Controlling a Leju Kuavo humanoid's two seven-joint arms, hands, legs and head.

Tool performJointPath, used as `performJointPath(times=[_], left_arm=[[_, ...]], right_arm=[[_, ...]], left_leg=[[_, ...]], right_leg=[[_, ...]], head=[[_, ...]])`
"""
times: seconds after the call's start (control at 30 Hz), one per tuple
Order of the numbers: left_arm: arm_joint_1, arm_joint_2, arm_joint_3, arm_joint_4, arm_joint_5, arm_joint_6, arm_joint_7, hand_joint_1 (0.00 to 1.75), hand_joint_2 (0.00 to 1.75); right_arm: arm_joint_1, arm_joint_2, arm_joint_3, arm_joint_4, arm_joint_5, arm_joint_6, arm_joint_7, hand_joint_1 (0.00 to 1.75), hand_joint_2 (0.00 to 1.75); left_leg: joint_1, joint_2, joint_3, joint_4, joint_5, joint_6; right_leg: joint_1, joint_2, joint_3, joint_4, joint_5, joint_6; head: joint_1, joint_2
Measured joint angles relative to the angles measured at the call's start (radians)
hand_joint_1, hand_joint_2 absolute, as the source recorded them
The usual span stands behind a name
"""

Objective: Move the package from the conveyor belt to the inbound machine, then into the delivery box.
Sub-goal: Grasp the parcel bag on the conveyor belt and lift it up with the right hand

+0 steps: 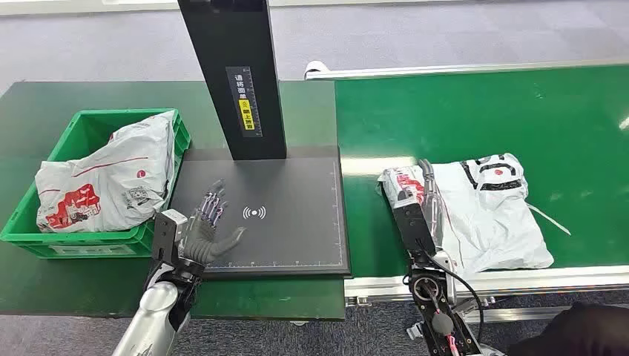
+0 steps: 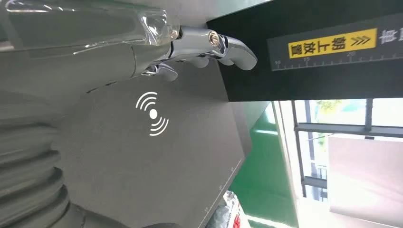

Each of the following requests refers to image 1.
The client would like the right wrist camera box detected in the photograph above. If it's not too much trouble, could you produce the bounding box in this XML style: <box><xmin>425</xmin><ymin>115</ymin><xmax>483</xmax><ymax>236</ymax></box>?
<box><xmin>392</xmin><ymin>203</ymin><xmax>437</xmax><ymax>257</ymax></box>

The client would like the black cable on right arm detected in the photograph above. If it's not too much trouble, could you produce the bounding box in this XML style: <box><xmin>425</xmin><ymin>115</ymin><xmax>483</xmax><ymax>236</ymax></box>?
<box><xmin>418</xmin><ymin>248</ymin><xmax>486</xmax><ymax>343</ymax></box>

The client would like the green plastic crate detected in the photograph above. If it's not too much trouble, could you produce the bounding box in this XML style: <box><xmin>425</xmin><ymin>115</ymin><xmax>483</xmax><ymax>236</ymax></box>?
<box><xmin>0</xmin><ymin>108</ymin><xmax>191</xmax><ymax>260</ymax></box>

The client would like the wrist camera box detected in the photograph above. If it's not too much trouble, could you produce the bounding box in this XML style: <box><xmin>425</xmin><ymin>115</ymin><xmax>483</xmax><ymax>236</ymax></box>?
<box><xmin>151</xmin><ymin>209</ymin><xmax>188</xmax><ymax>263</ymax></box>
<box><xmin>392</xmin><ymin>203</ymin><xmax>437</xmax><ymax>257</ymax></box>

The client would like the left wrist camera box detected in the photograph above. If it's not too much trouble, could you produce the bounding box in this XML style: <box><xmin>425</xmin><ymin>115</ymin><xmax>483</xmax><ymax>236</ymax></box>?
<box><xmin>151</xmin><ymin>209</ymin><xmax>188</xmax><ymax>263</ymax></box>

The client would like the white courier bag red print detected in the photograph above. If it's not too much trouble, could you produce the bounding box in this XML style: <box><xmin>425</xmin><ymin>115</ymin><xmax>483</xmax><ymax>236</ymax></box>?
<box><xmin>35</xmin><ymin>110</ymin><xmax>177</xmax><ymax>234</ymax></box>

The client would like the black scanner machine with column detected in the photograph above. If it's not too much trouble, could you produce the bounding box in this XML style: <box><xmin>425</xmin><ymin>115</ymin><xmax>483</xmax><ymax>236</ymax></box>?
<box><xmin>169</xmin><ymin>0</ymin><xmax>352</xmax><ymax>279</ymax></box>

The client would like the aluminium conveyor frame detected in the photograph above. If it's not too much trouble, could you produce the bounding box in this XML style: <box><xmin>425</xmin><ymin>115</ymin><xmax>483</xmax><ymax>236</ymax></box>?
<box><xmin>303</xmin><ymin>58</ymin><xmax>629</xmax><ymax>326</ymax></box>

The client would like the white courier bag black print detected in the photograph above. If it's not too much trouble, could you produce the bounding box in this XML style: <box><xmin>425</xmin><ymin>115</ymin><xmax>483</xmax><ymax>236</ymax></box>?
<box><xmin>377</xmin><ymin>153</ymin><xmax>572</xmax><ymax>276</ymax></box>

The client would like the black rounded object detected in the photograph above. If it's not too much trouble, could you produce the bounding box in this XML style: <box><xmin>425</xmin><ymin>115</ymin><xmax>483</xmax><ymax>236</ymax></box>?
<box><xmin>506</xmin><ymin>301</ymin><xmax>629</xmax><ymax>356</ymax></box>

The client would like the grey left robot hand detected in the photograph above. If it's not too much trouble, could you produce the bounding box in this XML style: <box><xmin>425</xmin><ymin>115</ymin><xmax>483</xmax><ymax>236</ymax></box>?
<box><xmin>184</xmin><ymin>179</ymin><xmax>247</xmax><ymax>266</ymax></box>

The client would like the yellow black label on column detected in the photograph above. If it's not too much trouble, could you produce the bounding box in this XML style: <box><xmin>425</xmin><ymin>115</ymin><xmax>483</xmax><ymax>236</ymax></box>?
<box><xmin>225</xmin><ymin>66</ymin><xmax>263</xmax><ymax>139</ymax></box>

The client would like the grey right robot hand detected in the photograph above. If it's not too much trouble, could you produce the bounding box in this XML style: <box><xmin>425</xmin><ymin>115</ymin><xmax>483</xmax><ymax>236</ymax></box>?
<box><xmin>418</xmin><ymin>158</ymin><xmax>448</xmax><ymax>247</ymax></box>

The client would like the green conveyor belt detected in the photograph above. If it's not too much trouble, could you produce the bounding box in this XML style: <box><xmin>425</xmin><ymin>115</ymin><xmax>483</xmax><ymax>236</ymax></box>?
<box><xmin>335</xmin><ymin>65</ymin><xmax>629</xmax><ymax>279</ymax></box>

